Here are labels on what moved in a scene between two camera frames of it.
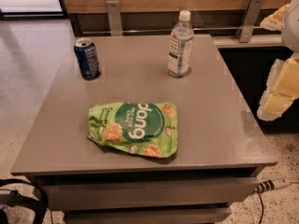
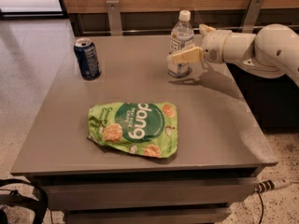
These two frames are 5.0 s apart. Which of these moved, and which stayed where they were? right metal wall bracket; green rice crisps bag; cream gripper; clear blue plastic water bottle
Moved: cream gripper
Stayed: clear blue plastic water bottle; right metal wall bracket; green rice crisps bag
